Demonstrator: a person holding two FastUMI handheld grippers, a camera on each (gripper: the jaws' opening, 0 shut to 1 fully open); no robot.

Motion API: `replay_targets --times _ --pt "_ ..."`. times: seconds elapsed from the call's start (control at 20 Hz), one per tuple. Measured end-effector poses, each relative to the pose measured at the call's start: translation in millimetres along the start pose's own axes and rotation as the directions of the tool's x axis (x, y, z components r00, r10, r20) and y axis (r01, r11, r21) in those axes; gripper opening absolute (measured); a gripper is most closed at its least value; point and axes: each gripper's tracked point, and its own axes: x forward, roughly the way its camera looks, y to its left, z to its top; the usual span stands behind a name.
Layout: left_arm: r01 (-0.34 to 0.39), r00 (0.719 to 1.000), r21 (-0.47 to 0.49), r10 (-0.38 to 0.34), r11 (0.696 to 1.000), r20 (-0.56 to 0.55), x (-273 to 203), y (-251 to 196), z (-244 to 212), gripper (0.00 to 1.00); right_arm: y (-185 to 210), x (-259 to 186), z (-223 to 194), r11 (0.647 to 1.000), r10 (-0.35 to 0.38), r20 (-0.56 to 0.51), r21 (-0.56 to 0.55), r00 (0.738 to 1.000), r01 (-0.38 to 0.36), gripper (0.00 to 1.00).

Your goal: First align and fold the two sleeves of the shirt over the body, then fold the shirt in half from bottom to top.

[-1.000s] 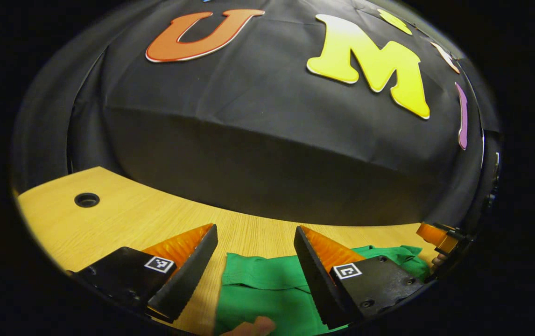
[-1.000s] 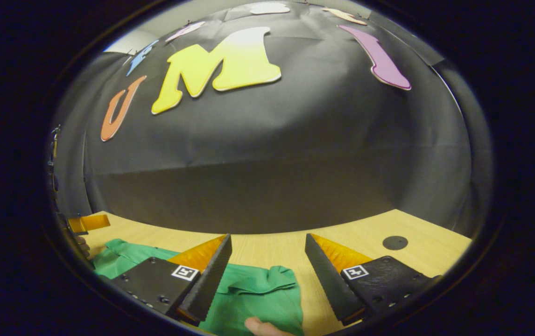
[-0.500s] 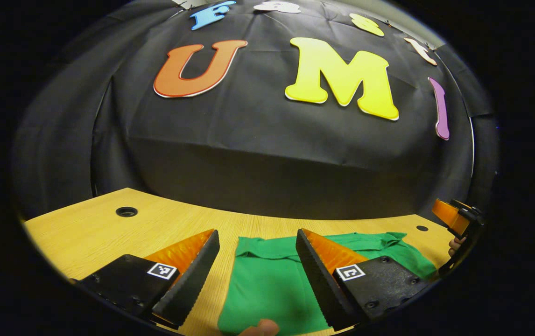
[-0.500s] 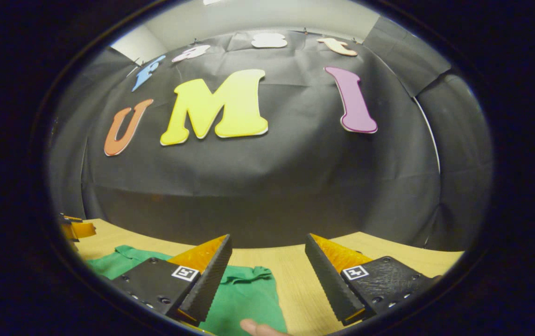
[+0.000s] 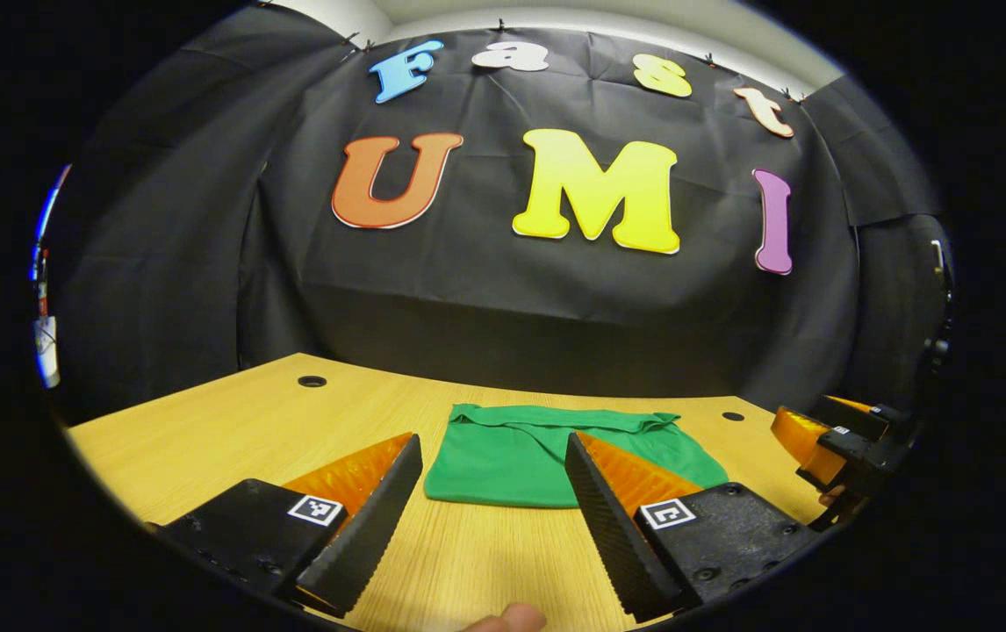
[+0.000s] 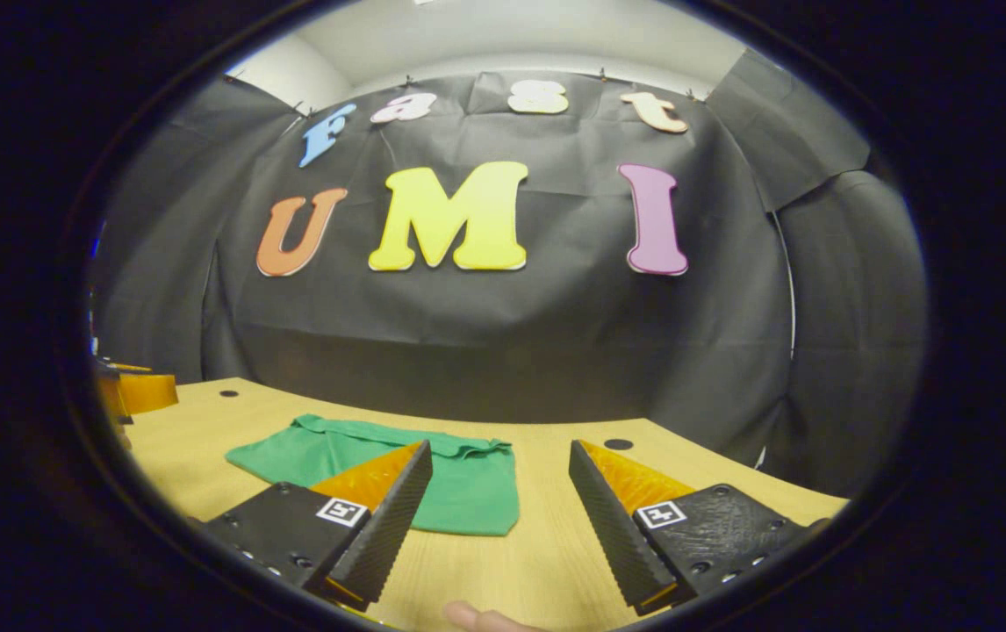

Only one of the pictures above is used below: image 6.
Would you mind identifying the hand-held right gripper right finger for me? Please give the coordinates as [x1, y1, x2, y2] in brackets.
[569, 439, 829, 617]

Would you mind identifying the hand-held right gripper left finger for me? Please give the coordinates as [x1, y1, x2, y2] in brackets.
[205, 439, 434, 613]

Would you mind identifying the green T-shirt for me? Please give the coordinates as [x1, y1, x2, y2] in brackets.
[225, 414, 521, 536]

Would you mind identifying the black backdrop cloth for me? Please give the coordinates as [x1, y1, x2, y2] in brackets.
[95, 48, 930, 501]

